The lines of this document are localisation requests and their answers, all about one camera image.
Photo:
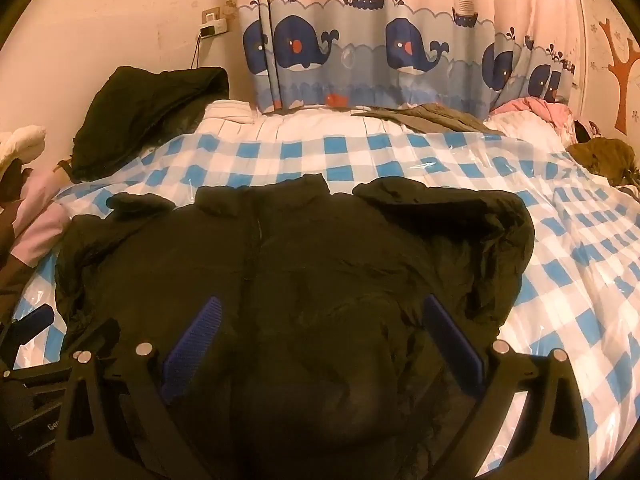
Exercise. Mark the white puffy jacket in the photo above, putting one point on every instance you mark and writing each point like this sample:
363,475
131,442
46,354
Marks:
22,140

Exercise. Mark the olive flat cloth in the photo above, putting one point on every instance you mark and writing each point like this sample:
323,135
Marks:
430,117

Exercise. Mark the wall socket with charger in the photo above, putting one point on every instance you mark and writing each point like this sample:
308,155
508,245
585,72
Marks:
212,25

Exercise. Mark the white bedding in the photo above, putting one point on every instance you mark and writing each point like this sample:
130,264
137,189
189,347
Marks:
520,131

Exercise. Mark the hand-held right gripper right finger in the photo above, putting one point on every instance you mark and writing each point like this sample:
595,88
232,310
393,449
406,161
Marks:
452,345

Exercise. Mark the black hooded coat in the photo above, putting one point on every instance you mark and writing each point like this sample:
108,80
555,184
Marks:
145,110

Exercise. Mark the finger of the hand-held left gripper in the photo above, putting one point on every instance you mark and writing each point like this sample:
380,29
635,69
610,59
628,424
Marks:
36,319
100,335

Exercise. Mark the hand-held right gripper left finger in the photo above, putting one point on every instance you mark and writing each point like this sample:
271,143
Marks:
192,350

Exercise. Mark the black down jacket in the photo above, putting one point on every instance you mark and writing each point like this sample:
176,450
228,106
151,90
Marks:
310,270

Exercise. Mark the blue white checkered blanket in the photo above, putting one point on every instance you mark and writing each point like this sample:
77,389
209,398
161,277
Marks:
450,170

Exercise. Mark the pink and brown garment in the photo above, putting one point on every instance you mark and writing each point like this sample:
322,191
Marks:
40,210

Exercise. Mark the brown tree wall sticker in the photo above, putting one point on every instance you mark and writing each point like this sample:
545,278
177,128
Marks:
622,85

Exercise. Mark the white pleated cloth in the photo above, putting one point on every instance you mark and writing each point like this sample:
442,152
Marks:
230,110

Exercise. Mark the whale print curtain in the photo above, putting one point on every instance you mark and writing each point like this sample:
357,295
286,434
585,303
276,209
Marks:
350,25

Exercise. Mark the olive crumpled garment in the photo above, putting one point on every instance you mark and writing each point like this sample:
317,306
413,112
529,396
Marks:
600,157

